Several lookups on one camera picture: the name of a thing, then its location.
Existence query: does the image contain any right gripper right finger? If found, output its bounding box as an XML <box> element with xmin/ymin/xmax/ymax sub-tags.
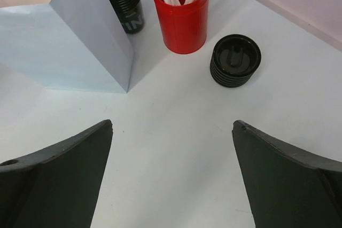
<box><xmin>232</xmin><ymin>120</ymin><xmax>341</xmax><ymax>227</ymax></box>

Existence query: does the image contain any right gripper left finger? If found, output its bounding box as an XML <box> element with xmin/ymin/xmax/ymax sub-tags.
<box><xmin>1</xmin><ymin>120</ymin><xmax>113</xmax><ymax>227</ymax></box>

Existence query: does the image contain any black lid stack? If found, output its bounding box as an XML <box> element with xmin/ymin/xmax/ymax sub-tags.
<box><xmin>209</xmin><ymin>34</ymin><xmax>262</xmax><ymax>88</ymax></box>

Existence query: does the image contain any light blue paper bag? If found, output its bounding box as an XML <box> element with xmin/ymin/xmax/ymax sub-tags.
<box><xmin>1</xmin><ymin>0</ymin><xmax>134</xmax><ymax>93</ymax></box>

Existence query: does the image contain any red straw holder cup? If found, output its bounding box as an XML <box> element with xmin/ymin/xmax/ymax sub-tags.
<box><xmin>154</xmin><ymin>0</ymin><xmax>209</xmax><ymax>54</ymax></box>

